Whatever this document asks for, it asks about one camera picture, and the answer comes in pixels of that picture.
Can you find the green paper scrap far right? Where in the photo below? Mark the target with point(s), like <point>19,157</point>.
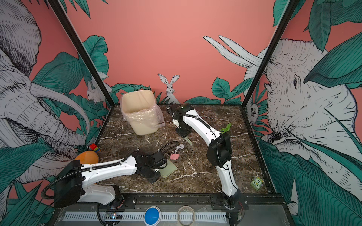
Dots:
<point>226,129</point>

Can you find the colourful toy brick block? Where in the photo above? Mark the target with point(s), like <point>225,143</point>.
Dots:
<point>94,148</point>

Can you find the pale green dustpan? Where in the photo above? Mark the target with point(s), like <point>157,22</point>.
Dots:
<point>167,170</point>

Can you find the black frame post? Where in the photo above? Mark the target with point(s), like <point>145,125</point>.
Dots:
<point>289,10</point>
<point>68,27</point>

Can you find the small green toy figure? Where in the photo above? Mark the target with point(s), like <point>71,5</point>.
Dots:
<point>257,183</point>

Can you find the orange duck toy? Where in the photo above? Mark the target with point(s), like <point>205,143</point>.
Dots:
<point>88,157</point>

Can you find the cream trash bin with bag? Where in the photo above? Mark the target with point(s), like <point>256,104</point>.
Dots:
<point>141,111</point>

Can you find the pale green hand brush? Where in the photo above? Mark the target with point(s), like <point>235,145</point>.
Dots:
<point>188,141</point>

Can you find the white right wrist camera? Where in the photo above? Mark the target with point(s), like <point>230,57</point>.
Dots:
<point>176,123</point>

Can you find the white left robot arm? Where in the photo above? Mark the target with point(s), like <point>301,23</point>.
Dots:
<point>79,182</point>

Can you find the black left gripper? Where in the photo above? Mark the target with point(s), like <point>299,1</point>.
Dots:
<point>155,179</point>

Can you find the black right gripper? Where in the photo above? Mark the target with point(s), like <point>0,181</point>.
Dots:
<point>183,135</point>

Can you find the white scrap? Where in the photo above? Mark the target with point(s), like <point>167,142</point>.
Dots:
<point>181,146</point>

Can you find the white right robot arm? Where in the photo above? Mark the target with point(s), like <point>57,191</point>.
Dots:
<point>219,151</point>

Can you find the pink paper scrap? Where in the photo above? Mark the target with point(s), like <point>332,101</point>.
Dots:
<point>174,156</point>

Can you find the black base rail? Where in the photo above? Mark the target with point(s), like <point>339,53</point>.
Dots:
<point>214,200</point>

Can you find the small circuit board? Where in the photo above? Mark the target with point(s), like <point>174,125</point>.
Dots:
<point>113,216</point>

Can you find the black left frame post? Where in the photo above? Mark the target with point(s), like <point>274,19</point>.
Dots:
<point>68,27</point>

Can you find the black right frame post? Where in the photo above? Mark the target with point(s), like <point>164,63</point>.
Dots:
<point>289,10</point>

